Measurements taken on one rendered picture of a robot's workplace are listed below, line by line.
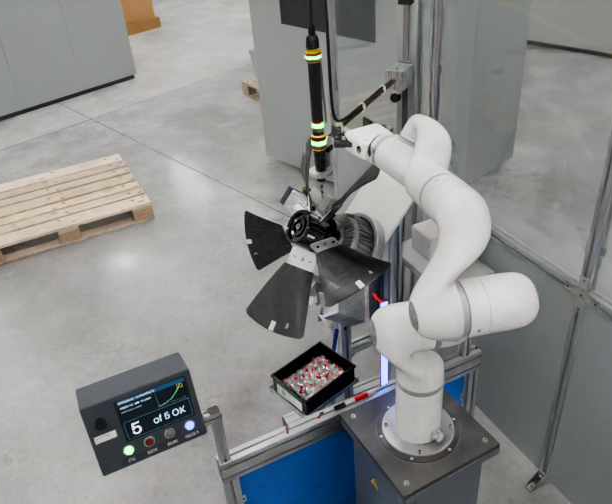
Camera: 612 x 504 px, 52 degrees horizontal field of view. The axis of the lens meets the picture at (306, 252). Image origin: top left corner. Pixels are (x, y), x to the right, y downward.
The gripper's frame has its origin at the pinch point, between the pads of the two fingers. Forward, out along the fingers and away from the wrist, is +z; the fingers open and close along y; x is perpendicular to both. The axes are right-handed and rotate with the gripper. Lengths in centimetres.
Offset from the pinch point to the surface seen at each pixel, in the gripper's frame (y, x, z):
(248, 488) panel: -49, -96, -18
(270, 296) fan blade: -19, -64, 24
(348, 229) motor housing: 11, -48, 24
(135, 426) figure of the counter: -73, -48, -23
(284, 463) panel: -37, -92, -18
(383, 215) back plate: 27, -49, 27
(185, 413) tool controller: -61, -50, -24
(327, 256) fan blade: -3.1, -46.5, 11.9
